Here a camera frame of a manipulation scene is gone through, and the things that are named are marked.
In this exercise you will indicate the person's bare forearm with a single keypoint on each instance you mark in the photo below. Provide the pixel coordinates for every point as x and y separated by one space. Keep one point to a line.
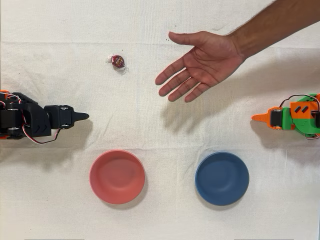
275 22

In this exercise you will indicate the white table cloth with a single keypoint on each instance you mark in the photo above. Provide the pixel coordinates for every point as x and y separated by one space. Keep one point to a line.
160 130

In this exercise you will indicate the red candy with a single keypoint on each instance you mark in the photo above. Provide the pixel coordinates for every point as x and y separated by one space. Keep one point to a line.
117 60

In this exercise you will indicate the blue bowl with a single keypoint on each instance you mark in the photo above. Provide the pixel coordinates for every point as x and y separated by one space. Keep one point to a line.
222 178

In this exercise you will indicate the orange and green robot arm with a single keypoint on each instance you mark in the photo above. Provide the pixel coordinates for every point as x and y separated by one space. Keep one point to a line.
301 121

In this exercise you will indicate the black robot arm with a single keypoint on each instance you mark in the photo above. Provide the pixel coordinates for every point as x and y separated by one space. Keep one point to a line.
35 117

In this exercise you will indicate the pink bowl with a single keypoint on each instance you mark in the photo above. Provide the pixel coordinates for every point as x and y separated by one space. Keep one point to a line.
117 177

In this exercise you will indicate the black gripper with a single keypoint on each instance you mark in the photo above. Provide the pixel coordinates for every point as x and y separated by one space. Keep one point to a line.
65 116

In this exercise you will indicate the person's bare hand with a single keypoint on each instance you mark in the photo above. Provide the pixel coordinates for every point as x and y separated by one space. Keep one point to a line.
210 62

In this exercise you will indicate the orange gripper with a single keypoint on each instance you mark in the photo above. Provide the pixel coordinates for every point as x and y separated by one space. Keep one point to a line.
275 117

